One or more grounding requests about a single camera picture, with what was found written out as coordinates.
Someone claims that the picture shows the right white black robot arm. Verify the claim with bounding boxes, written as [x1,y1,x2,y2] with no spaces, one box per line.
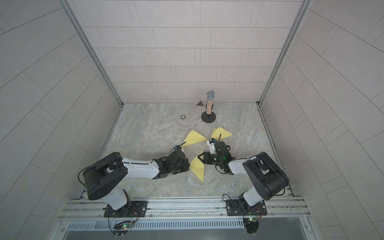
[198,139,289,211]

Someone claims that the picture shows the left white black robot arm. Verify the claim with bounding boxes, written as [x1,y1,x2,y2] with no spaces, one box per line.
[79,147,190,211]

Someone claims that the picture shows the colourful tube on black stand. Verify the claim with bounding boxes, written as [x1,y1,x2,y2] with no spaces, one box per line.
[201,90,216,123]

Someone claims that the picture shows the right controller circuit board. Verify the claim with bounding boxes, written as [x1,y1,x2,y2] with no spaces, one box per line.
[243,217,260,235]

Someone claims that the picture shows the controller circuit board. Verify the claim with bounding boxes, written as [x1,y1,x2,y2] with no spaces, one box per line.
[243,217,260,235]
[113,221,135,235]

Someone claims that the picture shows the left controller circuit board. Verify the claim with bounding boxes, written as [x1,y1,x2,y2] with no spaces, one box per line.
[113,221,135,235]

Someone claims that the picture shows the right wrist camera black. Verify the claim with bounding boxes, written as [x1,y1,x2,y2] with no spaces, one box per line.
[207,138,217,155]

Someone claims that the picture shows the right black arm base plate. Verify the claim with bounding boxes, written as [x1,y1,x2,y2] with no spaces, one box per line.
[225,199,268,216]

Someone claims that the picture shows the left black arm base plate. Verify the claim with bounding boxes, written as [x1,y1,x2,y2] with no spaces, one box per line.
[103,201,149,218]

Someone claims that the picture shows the aluminium mounting rail frame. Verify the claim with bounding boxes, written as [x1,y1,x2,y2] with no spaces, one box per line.
[59,196,310,221]

